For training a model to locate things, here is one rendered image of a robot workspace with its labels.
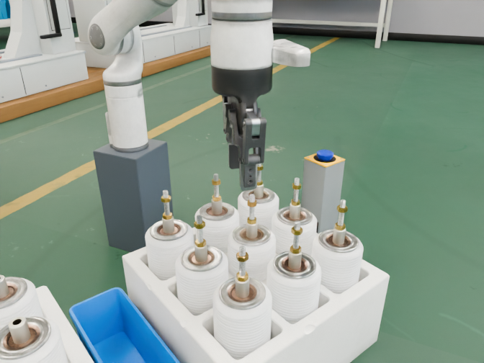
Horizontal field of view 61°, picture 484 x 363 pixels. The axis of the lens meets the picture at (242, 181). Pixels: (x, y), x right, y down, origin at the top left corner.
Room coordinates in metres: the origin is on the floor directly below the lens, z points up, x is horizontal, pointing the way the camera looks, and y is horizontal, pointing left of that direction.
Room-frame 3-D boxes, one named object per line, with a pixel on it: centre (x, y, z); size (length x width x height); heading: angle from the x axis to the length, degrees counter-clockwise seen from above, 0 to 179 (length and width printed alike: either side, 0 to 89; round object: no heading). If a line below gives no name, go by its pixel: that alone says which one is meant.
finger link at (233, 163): (0.55, 0.01, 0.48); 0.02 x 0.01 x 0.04; 104
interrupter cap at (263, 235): (0.68, -0.02, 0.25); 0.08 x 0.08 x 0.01
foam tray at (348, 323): (0.68, -0.02, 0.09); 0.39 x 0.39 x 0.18; 38
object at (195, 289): (0.61, 0.07, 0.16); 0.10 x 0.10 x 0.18
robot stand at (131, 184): (1.04, 0.30, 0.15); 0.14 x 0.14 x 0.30; 65
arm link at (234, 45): (0.52, -0.02, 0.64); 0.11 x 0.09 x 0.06; 104
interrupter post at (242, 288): (0.52, 0.00, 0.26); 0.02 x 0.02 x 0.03
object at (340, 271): (0.66, -0.19, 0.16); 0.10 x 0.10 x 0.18
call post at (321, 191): (0.92, -0.20, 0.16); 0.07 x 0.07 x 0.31; 38
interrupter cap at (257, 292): (0.52, 0.00, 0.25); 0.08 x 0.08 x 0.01
